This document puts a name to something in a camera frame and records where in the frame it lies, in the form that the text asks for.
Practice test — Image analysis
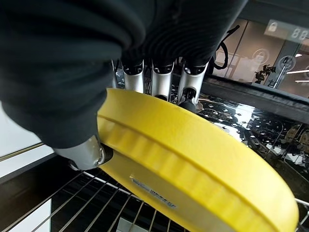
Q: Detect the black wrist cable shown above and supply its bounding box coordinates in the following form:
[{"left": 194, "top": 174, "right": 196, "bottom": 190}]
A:
[{"left": 212, "top": 25, "right": 240, "bottom": 70}]

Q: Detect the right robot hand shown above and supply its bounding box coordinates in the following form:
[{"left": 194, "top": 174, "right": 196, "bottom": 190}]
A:
[{"left": 0, "top": 0, "right": 249, "bottom": 171}]

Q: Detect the black dishwasher door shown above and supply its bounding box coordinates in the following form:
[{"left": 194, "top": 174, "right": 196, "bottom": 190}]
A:
[{"left": 200, "top": 0, "right": 309, "bottom": 125}]

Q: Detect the wire dishwasher rack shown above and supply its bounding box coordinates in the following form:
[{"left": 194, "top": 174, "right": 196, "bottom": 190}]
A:
[{"left": 0, "top": 169, "right": 309, "bottom": 232}]

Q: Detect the yellow plastic plate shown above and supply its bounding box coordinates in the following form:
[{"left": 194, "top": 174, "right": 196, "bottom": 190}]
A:
[{"left": 96, "top": 87, "right": 300, "bottom": 232}]

